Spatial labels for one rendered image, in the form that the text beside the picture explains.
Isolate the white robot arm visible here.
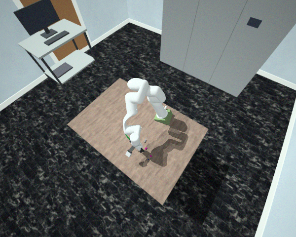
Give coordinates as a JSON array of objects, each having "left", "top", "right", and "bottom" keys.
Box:
[{"left": 123, "top": 78, "right": 168, "bottom": 157}]

